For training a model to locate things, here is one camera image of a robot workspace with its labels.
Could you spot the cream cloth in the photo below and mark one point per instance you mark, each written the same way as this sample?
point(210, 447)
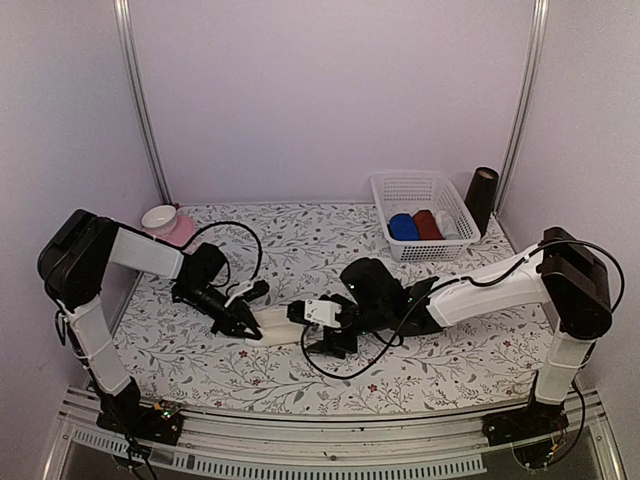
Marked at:
point(277, 329)

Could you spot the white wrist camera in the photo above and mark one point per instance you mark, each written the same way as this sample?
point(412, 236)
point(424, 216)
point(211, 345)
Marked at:
point(320, 312)
point(246, 291)

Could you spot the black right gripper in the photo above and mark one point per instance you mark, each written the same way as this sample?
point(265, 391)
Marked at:
point(333, 346)

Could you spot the floral patterned table mat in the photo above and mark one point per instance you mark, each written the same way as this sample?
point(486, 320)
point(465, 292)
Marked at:
point(300, 249)

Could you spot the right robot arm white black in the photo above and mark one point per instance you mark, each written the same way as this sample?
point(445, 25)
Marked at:
point(561, 273)

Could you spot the pink saucer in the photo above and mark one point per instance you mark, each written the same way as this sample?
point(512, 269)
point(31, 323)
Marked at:
point(177, 231)

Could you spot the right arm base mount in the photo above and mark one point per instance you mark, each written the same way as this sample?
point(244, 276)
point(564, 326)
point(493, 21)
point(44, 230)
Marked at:
point(522, 424)

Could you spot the left aluminium frame post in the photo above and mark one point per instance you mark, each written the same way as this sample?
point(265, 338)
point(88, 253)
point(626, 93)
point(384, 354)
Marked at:
point(124, 24)

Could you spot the dark brown cylinder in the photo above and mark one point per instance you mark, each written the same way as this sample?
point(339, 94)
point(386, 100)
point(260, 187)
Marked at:
point(480, 196)

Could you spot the clear plastic item in basket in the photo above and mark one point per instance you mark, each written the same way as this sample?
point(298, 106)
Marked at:
point(446, 225)

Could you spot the red-brown rolled towel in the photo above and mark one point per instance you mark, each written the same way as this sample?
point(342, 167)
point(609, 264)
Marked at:
point(426, 226)

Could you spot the aluminium front rail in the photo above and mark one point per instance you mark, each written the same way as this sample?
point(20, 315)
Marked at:
point(226, 444)

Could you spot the aluminium frame post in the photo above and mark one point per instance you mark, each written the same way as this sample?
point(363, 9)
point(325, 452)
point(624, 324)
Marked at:
point(533, 56)
point(124, 24)

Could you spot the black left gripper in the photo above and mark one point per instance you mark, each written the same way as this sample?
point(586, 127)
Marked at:
point(230, 320)

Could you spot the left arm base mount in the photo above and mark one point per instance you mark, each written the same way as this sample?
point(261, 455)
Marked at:
point(141, 422)

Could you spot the blue microfibre towel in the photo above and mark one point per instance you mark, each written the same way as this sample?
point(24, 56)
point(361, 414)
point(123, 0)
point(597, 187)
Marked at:
point(403, 228)

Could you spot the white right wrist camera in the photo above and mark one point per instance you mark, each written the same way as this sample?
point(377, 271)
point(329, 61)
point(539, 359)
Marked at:
point(320, 312)

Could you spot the right aluminium frame post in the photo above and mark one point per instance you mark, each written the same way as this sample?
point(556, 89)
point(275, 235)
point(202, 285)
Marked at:
point(533, 56)

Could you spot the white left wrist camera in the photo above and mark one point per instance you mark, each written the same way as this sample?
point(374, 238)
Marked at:
point(246, 291)

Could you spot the white teacup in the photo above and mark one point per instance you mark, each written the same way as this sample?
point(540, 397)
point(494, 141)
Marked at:
point(159, 220)

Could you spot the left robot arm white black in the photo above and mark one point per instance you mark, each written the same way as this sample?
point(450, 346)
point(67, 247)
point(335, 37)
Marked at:
point(73, 264)

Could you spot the white perforated plastic basket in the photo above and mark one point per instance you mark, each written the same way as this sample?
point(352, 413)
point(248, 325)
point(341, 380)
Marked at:
point(410, 191)

